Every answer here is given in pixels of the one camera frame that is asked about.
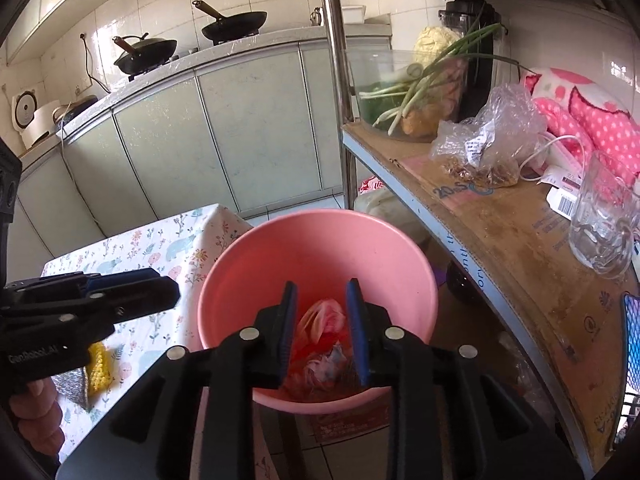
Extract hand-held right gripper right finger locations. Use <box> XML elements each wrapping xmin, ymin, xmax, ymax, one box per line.
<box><xmin>345</xmin><ymin>277</ymin><xmax>586</xmax><ymax>480</ymax></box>

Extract floral printed tablecloth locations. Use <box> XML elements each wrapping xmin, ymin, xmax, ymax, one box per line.
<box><xmin>40</xmin><ymin>203</ymin><xmax>253</xmax><ymax>461</ymax></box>

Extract brown cardboard box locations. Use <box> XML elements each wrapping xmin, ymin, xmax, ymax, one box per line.
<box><xmin>312</xmin><ymin>402</ymin><xmax>396</xmax><ymax>443</ymax></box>

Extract pink white wrapper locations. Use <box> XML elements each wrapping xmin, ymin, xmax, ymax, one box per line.
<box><xmin>297</xmin><ymin>299</ymin><xmax>348</xmax><ymax>346</ymax></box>

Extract person's left hand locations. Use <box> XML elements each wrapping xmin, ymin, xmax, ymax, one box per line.
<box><xmin>7</xmin><ymin>377</ymin><xmax>66</xmax><ymax>456</ymax></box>

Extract grey kitchen cabinet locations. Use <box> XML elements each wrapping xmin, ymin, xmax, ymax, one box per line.
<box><xmin>0</xmin><ymin>25</ymin><xmax>393</xmax><ymax>271</ymax></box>

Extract white rice cooker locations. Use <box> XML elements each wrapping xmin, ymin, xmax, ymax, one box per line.
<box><xmin>10</xmin><ymin>89</ymin><xmax>66</xmax><ymax>151</ymax></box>

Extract black wok with lid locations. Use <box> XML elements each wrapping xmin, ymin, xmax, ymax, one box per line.
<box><xmin>112</xmin><ymin>33</ymin><xmax>178</xmax><ymax>77</ymax></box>

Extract steel storage rack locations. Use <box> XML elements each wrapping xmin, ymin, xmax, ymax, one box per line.
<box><xmin>317</xmin><ymin>0</ymin><xmax>640</xmax><ymax>480</ymax></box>

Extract black blender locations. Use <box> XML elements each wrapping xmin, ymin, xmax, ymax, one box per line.
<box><xmin>439</xmin><ymin>0</ymin><xmax>503</xmax><ymax>121</ymax></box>

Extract white plastic bag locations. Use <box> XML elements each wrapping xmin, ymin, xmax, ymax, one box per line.
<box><xmin>352</xmin><ymin>190</ymin><xmax>416</xmax><ymax>221</ymax></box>

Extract colourful paper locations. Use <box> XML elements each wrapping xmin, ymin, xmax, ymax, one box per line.
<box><xmin>305</xmin><ymin>347</ymin><xmax>356</xmax><ymax>386</ymax></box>

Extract cardboard shelf liner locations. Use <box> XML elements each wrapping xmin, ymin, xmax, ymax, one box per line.
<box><xmin>345</xmin><ymin>120</ymin><xmax>636</xmax><ymax>466</ymax></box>

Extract pink plastic basin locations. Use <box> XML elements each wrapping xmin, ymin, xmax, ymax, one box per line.
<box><xmin>197</xmin><ymin>210</ymin><xmax>440</xmax><ymax>415</ymax></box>

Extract black power cable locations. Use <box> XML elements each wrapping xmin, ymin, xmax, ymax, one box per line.
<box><xmin>80</xmin><ymin>32</ymin><xmax>111</xmax><ymax>96</ymax></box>

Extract red plastic bag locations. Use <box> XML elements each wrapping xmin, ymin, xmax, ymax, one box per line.
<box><xmin>280</xmin><ymin>305</ymin><xmax>371</xmax><ymax>403</ymax></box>

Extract clear plastic bag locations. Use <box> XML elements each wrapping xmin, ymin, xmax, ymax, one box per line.
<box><xmin>430</xmin><ymin>84</ymin><xmax>548</xmax><ymax>188</ymax></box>

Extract green onions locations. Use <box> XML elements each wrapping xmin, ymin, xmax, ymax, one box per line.
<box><xmin>360</xmin><ymin>22</ymin><xmax>521</xmax><ymax>128</ymax></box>

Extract silver scrub pad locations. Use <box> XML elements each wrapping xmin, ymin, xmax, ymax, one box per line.
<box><xmin>52</xmin><ymin>367</ymin><xmax>93</xmax><ymax>411</ymax></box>

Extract white cable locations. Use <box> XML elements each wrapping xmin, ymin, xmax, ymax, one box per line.
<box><xmin>517</xmin><ymin>134</ymin><xmax>593</xmax><ymax>181</ymax></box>

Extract glass mug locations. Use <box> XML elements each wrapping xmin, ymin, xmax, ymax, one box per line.
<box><xmin>569</xmin><ymin>150</ymin><xmax>640</xmax><ymax>281</ymax></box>

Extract black open wok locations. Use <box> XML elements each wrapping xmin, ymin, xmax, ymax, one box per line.
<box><xmin>192</xmin><ymin>0</ymin><xmax>268</xmax><ymax>46</ymax></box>

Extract dark round jar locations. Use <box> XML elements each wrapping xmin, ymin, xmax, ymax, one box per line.
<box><xmin>442</xmin><ymin>260</ymin><xmax>483</xmax><ymax>306</ymax></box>

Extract black mesh object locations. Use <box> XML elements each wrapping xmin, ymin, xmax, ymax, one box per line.
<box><xmin>620</xmin><ymin>292</ymin><xmax>640</xmax><ymax>348</ymax></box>

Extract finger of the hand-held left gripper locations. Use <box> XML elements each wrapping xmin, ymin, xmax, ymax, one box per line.
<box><xmin>0</xmin><ymin>276</ymin><xmax>182</xmax><ymax>341</ymax></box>
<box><xmin>2</xmin><ymin>268</ymin><xmax>163</xmax><ymax>301</ymax></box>

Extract white labelled packet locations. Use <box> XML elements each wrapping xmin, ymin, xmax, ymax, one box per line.
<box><xmin>540</xmin><ymin>167</ymin><xmax>588</xmax><ymax>221</ymax></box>

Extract pale cabbage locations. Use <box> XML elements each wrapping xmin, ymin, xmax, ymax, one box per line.
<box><xmin>412</xmin><ymin>25</ymin><xmax>463</xmax><ymax>68</ymax></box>

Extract pink polka dot pillow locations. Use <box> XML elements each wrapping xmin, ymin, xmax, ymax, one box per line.
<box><xmin>520</xmin><ymin>67</ymin><xmax>640</xmax><ymax>186</ymax></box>

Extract glass bowl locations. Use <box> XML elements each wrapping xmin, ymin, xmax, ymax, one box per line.
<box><xmin>347</xmin><ymin>49</ymin><xmax>471</xmax><ymax>141</ymax></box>

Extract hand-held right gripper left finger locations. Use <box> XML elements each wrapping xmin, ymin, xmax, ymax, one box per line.
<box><xmin>55</xmin><ymin>280</ymin><xmax>301</xmax><ymax>480</ymax></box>

